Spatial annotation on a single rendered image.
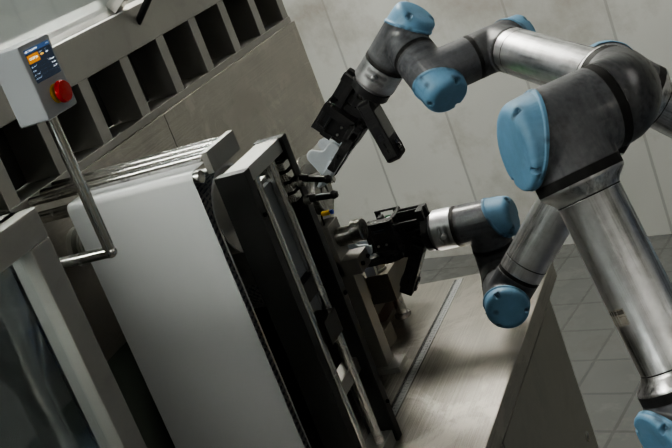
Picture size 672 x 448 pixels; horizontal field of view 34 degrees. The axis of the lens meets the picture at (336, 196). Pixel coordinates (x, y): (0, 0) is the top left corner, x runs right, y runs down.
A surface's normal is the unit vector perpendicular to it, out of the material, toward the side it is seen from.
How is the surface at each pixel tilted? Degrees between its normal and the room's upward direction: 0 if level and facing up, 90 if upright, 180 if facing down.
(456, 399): 0
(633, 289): 72
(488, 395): 0
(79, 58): 90
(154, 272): 90
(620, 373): 0
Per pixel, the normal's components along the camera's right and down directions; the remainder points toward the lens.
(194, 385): -0.32, 0.39
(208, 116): 0.88, -0.21
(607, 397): -0.34, -0.90
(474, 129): -0.50, 0.42
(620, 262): -0.28, 0.05
